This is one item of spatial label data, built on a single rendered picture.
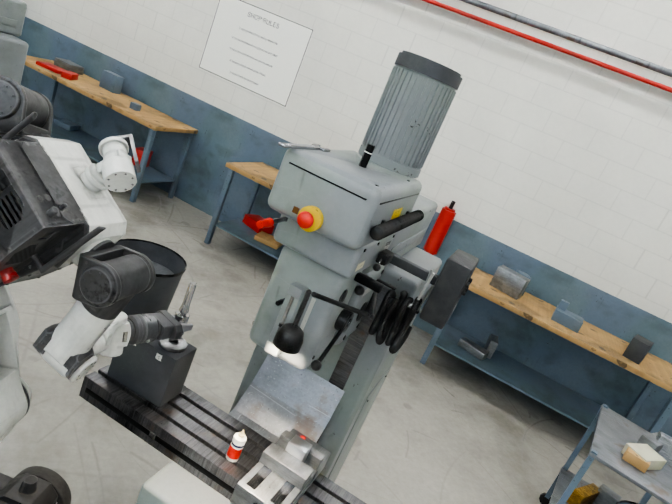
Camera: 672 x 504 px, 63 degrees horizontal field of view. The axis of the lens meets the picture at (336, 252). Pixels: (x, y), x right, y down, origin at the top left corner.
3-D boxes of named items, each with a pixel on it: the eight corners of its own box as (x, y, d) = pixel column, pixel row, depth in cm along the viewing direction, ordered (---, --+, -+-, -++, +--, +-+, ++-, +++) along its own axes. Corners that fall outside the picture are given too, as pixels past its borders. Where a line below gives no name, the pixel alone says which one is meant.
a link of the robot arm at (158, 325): (186, 323, 169) (153, 327, 160) (177, 349, 172) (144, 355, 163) (164, 301, 176) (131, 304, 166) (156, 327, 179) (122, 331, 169)
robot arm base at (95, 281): (97, 324, 114) (123, 283, 111) (52, 285, 115) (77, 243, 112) (139, 306, 129) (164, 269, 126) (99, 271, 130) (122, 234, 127)
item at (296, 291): (275, 357, 150) (303, 290, 143) (263, 350, 151) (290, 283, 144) (281, 352, 153) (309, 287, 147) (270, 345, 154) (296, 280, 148)
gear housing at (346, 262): (349, 282, 139) (364, 247, 136) (269, 239, 145) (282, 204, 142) (385, 259, 170) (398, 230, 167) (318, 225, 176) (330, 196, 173)
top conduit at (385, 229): (380, 243, 128) (386, 229, 127) (364, 235, 129) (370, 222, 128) (421, 222, 169) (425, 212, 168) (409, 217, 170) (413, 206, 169)
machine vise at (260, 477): (272, 533, 150) (286, 503, 146) (228, 502, 154) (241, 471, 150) (323, 468, 182) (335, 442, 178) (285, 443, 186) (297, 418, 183)
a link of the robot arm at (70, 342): (56, 395, 126) (109, 331, 120) (14, 357, 126) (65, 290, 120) (87, 374, 137) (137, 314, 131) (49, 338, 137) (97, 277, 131)
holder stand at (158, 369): (159, 408, 177) (177, 357, 172) (106, 374, 182) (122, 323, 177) (181, 393, 189) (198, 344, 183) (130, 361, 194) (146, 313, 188)
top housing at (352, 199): (355, 254, 127) (383, 190, 122) (261, 206, 134) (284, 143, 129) (404, 230, 171) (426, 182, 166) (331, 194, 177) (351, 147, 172)
